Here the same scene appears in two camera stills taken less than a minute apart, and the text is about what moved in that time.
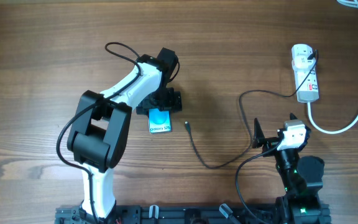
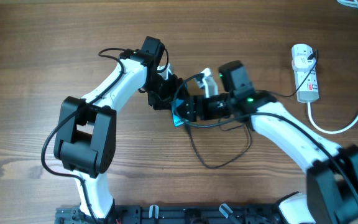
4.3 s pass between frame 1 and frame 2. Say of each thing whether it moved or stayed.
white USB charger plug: stayed
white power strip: stayed
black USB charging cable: stayed
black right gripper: moved
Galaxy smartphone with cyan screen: moved
